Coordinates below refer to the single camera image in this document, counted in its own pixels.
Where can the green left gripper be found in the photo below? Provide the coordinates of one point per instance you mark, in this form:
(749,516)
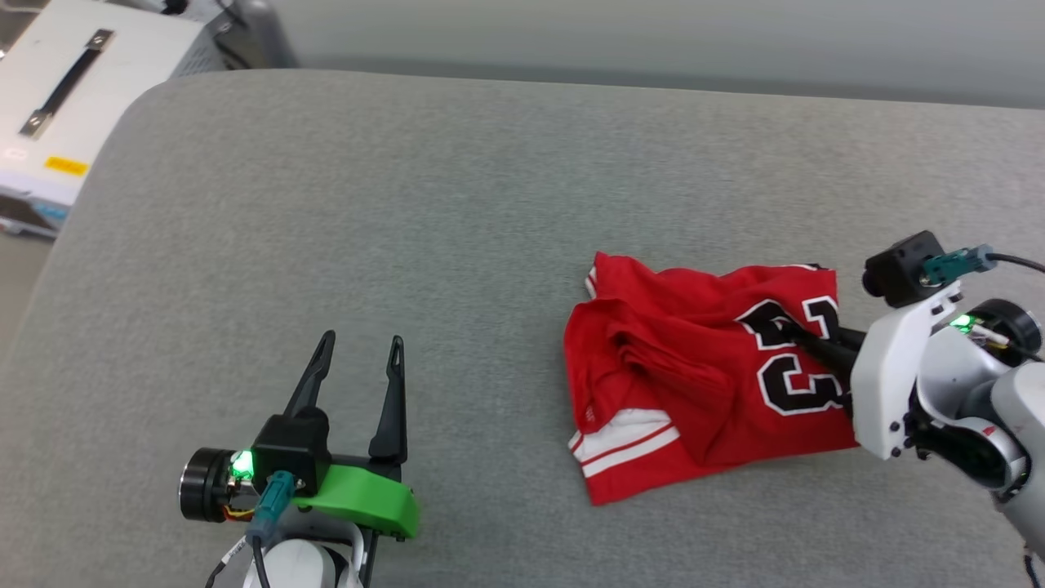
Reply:
(367,498)

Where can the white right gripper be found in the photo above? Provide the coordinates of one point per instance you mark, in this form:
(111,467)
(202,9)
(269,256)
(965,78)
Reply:
(886,384)

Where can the red and white basketball jersey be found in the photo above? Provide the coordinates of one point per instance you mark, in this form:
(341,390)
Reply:
(669,351)

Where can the dark grey rounded housing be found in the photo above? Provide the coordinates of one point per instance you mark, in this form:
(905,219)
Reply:
(261,37)

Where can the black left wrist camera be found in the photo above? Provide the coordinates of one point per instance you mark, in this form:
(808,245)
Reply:
(290,445)

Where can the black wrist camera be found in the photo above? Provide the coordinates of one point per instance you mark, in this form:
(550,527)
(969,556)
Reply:
(290,445)
(898,269)

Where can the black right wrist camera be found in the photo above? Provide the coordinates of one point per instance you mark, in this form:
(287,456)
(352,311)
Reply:
(898,269)

